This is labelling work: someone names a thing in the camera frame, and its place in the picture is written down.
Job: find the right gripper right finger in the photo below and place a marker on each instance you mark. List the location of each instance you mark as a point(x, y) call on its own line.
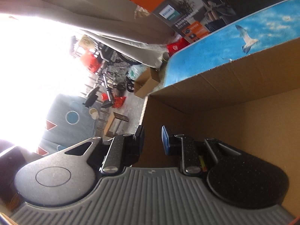
point(230, 174)

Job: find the small wooden stool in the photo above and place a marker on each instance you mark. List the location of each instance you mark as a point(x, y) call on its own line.
point(113, 124)

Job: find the wheelchair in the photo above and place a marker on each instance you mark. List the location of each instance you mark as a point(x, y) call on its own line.
point(110, 67)

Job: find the red plastic bag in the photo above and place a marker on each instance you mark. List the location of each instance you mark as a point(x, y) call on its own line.
point(174, 47)

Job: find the blue patterned cushion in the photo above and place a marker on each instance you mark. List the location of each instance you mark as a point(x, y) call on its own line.
point(68, 122)

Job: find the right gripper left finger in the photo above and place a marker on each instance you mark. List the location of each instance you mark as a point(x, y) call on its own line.
point(69, 175)

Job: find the orange Philips product box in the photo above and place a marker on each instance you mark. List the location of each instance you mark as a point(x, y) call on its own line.
point(192, 19)

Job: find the brown cardboard box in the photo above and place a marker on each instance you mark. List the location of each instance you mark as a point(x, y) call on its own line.
point(251, 103)

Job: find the beige curtain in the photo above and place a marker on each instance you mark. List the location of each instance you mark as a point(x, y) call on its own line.
point(110, 22)

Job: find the small cardboard box on floor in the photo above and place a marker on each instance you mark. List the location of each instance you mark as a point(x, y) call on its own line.
point(146, 82)

